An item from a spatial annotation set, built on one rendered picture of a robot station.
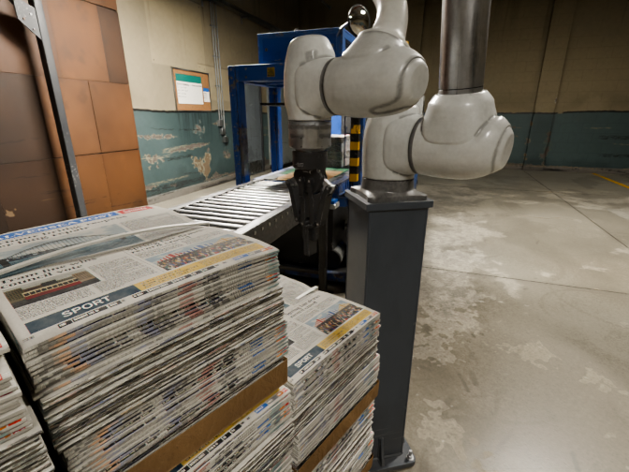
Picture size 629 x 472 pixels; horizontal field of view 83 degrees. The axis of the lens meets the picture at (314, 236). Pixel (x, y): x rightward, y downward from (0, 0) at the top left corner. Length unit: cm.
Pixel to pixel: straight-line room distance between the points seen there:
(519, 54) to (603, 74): 170
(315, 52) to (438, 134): 37
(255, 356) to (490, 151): 68
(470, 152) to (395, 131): 21
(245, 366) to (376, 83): 46
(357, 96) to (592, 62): 962
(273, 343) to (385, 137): 66
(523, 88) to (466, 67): 895
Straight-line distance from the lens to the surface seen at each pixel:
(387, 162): 101
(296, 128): 74
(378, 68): 62
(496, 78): 982
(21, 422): 37
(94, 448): 45
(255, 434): 58
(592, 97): 1016
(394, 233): 106
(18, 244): 64
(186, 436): 51
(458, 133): 92
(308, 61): 72
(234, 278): 45
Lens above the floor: 123
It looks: 19 degrees down
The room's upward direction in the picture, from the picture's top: straight up
